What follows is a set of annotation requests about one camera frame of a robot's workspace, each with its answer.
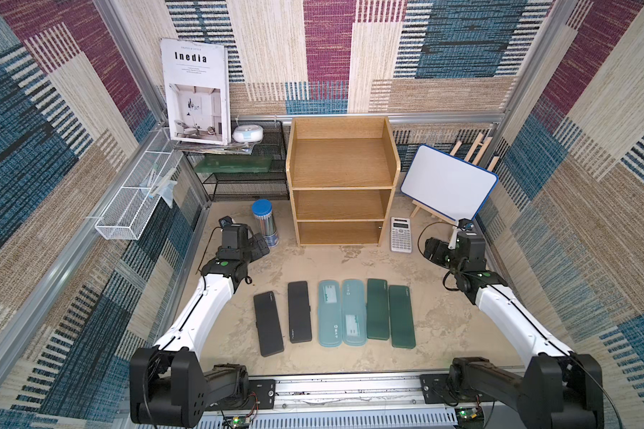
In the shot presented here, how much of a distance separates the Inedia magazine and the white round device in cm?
4

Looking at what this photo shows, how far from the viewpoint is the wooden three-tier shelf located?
830mm

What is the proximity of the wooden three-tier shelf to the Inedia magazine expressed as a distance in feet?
0.74

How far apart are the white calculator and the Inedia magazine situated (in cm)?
70

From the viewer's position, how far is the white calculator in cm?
104

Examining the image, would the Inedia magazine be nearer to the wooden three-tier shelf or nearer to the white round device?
the white round device
